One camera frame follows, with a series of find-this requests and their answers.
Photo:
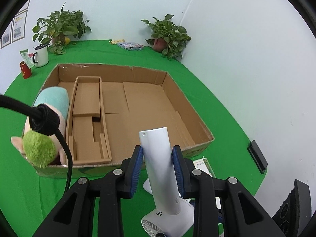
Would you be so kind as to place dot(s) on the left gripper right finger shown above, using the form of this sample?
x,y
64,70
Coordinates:
x,y
241,213

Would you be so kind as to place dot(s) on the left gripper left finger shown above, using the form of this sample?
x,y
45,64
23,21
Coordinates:
x,y
86,200

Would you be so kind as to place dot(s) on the white handheld fan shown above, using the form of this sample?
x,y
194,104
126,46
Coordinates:
x,y
173,215

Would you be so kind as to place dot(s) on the small cardboard divider box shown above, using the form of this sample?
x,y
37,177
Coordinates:
x,y
86,130

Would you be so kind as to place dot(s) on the green table cloth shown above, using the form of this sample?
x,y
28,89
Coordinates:
x,y
27,198

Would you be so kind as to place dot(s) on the black flat device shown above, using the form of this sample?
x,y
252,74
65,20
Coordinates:
x,y
257,156

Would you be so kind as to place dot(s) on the green white paper box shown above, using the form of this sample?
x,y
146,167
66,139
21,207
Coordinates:
x,y
203,165

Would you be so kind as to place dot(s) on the plush doll green hair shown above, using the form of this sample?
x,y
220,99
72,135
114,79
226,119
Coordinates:
x,y
39,142

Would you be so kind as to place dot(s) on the large cardboard tray box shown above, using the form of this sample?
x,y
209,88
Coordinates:
x,y
136,99

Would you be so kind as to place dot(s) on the red cup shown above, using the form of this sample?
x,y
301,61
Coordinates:
x,y
25,70

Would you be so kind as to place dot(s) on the white enamel mug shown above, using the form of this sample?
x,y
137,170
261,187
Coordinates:
x,y
40,56

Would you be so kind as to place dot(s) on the green white packet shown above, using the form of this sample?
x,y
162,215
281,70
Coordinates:
x,y
28,59

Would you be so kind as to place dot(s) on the patterned pencil case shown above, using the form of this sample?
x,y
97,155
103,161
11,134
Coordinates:
x,y
130,46

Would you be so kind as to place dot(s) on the yellow paper item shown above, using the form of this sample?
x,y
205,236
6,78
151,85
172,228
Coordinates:
x,y
115,42

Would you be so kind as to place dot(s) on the left potted green plant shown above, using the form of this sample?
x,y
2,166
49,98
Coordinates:
x,y
58,29

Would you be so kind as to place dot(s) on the potted green plant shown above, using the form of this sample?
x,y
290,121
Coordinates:
x,y
167,38
58,29

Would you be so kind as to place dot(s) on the right potted green plant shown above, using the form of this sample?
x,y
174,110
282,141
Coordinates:
x,y
167,38

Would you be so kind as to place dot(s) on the black velcro cable wrap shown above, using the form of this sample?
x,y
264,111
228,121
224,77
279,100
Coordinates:
x,y
43,120

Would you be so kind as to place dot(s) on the framed certificates on wall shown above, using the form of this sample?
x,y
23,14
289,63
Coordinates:
x,y
16,29

